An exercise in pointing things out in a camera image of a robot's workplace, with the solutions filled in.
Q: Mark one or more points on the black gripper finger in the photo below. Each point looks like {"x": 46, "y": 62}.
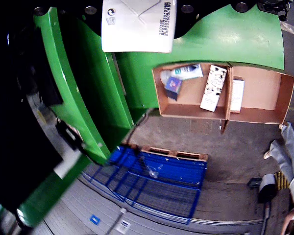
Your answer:
{"x": 88, "y": 19}
{"x": 191, "y": 17}

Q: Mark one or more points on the tall white product box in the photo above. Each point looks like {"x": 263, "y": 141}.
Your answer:
{"x": 137, "y": 29}

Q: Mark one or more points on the small blue logo box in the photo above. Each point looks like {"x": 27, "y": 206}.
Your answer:
{"x": 174, "y": 85}

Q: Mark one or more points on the white box black spot print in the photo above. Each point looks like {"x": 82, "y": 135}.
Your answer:
{"x": 213, "y": 90}

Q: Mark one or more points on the slim white pink box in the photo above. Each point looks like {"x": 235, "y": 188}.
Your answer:
{"x": 237, "y": 95}

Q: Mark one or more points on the green metal cabinet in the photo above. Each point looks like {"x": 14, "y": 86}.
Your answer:
{"x": 83, "y": 85}

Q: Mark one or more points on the wooden pallet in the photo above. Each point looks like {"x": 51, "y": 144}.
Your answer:
{"x": 161, "y": 150}

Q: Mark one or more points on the person in light clothes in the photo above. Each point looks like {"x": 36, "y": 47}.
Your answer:
{"x": 289, "y": 151}

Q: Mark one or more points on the black grey floor machine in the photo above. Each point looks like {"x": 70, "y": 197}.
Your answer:
{"x": 268, "y": 188}

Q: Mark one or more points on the yellow black striped block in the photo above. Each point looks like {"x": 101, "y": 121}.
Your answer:
{"x": 283, "y": 182}

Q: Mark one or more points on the blue wall sign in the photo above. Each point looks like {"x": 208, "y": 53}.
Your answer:
{"x": 95, "y": 219}

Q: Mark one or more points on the white wall sign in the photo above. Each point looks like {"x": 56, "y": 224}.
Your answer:
{"x": 123, "y": 226}

